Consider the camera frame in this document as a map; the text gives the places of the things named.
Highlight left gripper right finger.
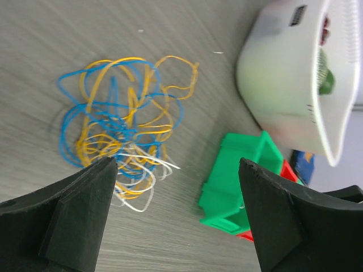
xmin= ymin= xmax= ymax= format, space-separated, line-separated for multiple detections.
xmin=239 ymin=158 xmax=362 ymax=271

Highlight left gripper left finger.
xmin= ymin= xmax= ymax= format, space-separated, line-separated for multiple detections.
xmin=1 ymin=158 xmax=117 ymax=271

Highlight blue cable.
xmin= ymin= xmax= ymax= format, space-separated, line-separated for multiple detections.
xmin=56 ymin=63 xmax=185 ymax=179

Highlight red plastic bin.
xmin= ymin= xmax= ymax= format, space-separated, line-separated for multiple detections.
xmin=236 ymin=159 xmax=304 ymax=243

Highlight blue Doritos chip bag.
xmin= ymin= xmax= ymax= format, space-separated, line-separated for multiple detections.
xmin=290 ymin=150 xmax=315 ymax=186

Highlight left green plastic bin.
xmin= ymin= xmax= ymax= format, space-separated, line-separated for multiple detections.
xmin=199 ymin=131 xmax=284 ymax=235

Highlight green lime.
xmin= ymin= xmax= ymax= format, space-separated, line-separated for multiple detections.
xmin=319 ymin=69 xmax=335 ymax=95

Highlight green speckled melon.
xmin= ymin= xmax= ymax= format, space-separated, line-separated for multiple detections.
xmin=317 ymin=47 xmax=328 ymax=95

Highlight white plastic fruit basket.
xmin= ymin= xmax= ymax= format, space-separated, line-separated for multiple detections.
xmin=236 ymin=1 xmax=361 ymax=166

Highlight red grape bunch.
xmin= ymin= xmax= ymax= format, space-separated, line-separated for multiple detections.
xmin=320 ymin=15 xmax=330 ymax=46

